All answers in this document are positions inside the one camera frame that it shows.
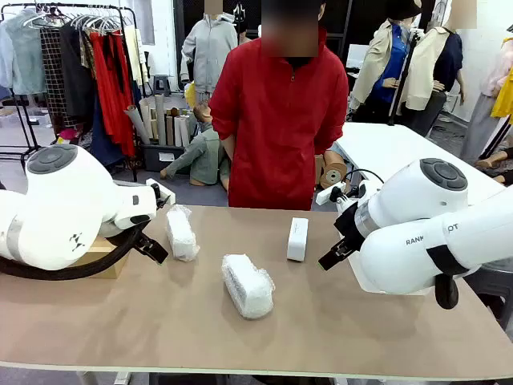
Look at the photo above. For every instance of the brown paper spool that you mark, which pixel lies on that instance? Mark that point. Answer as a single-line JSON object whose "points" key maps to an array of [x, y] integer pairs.
{"points": [[333, 170]]}

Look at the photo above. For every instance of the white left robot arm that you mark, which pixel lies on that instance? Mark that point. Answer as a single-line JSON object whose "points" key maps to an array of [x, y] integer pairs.
{"points": [[60, 200]]}

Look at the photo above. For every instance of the light blue fleece jacket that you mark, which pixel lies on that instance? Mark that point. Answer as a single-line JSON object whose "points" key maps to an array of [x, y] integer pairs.
{"points": [[24, 56]]}

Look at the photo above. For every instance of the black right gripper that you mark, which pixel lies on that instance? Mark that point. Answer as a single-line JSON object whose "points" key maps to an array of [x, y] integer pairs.
{"points": [[350, 228]]}

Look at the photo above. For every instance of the grey storage bin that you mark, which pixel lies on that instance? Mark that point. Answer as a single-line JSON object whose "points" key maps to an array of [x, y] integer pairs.
{"points": [[160, 158]]}

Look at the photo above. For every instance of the small grey stool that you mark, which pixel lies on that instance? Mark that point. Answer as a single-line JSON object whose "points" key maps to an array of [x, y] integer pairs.
{"points": [[161, 85]]}

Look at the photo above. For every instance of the red hanging dress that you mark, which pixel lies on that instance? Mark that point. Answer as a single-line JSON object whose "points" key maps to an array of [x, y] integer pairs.
{"points": [[112, 92]]}

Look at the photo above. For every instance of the mannequin beige jacket blue shirt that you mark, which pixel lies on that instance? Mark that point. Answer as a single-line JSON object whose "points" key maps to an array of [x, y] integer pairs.
{"points": [[384, 60]]}

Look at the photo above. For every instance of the lying bare mannequin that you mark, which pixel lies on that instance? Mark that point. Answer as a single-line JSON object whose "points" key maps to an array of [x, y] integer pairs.
{"points": [[491, 162]]}

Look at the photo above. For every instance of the slanted grey paper roll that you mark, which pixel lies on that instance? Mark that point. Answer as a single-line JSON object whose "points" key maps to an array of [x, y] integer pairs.
{"points": [[136, 124]]}

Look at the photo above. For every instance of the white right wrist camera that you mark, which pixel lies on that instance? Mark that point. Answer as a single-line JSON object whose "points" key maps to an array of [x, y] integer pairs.
{"points": [[326, 195]]}

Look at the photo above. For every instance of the white metal bar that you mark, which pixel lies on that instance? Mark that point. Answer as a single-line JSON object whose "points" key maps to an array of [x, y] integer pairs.
{"points": [[132, 183]]}

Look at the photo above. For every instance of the white table frame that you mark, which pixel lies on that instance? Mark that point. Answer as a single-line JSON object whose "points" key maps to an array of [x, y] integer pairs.
{"points": [[122, 379]]}

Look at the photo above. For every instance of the yellow bag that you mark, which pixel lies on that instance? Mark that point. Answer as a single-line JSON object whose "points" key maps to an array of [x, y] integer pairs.
{"points": [[191, 94]]}

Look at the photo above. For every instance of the tall grey paper roll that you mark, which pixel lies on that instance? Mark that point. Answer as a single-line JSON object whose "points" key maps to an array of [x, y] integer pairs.
{"points": [[160, 120]]}

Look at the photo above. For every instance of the white table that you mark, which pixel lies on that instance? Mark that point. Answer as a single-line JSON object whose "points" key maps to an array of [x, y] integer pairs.
{"points": [[393, 152]]}

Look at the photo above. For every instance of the person in red jacket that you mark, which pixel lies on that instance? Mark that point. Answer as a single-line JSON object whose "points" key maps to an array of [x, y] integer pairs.
{"points": [[276, 120]]}

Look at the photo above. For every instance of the black clothes rack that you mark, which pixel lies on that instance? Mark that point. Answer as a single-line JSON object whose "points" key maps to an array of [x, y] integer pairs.
{"points": [[134, 100]]}

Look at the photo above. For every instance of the narrow bubble-wrapped clock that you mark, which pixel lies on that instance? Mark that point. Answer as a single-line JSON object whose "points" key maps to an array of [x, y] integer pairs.
{"points": [[180, 234]]}

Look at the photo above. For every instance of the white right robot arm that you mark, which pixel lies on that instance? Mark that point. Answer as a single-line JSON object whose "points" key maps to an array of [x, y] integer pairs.
{"points": [[421, 248]]}

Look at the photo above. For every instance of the unwrapped white clock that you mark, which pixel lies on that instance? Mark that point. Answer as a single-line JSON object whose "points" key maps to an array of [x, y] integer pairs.
{"points": [[297, 240]]}

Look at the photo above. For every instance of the black tripod stand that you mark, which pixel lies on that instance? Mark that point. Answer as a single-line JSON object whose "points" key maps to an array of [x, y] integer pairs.
{"points": [[405, 72]]}

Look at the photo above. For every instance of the cream paper roll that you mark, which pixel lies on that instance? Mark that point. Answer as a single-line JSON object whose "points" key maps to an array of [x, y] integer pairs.
{"points": [[146, 118]]}

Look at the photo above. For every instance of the brown cardboard box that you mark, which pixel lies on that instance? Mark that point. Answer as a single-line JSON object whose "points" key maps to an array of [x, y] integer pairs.
{"points": [[108, 268]]}

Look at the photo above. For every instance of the clothes pile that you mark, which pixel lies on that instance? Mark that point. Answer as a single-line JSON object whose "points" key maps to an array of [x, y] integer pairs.
{"points": [[72, 136]]}

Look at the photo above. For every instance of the white rectangular panel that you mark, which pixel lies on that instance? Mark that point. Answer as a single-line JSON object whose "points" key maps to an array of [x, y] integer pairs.
{"points": [[356, 56]]}

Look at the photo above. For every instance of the mannequin in grey hoodie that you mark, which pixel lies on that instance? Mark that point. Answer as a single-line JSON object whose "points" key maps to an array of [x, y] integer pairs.
{"points": [[210, 48]]}

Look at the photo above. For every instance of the black hanging garment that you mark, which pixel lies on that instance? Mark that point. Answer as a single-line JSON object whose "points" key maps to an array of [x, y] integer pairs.
{"points": [[76, 72]]}

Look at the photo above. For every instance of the mannequin yellow pink clothes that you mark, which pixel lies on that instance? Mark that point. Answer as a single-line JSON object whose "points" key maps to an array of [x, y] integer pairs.
{"points": [[503, 80]]}

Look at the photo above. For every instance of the person right forearm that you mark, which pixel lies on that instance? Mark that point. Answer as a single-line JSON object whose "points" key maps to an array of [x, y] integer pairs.
{"points": [[229, 150]]}

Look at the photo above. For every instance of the wide bubble-wrapped clock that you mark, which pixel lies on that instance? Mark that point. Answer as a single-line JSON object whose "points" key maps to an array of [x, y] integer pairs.
{"points": [[248, 288]]}

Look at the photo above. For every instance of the mannequin beige jacket navy shirt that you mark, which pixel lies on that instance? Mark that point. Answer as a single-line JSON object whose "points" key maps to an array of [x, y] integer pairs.
{"points": [[433, 72]]}

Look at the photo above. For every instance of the black plastic stool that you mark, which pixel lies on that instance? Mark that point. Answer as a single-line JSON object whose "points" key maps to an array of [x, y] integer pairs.
{"points": [[493, 288]]}

